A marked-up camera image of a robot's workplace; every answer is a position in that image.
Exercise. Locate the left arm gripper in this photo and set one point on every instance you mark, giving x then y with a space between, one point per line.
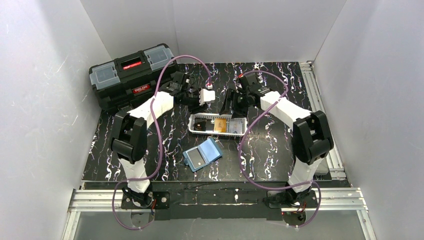
192 99

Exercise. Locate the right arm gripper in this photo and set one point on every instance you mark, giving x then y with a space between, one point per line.
234 103

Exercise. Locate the white plastic basket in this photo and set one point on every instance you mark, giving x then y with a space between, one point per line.
210 124

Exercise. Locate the black VIP card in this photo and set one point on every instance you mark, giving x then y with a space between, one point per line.
195 158

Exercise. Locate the blue leather card holder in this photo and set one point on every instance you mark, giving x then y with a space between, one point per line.
209 150

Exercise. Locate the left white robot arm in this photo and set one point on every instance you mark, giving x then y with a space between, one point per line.
129 136

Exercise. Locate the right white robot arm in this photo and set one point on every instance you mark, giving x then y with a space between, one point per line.
311 134

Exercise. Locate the orange credit card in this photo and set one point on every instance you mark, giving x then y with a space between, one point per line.
220 125

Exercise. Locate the white credit card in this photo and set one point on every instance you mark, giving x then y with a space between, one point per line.
236 126

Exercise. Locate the black red toolbox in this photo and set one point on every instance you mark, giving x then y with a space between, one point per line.
130 80

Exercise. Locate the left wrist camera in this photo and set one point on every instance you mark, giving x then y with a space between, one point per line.
206 96

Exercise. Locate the aluminium frame rail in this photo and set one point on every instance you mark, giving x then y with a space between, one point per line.
281 178

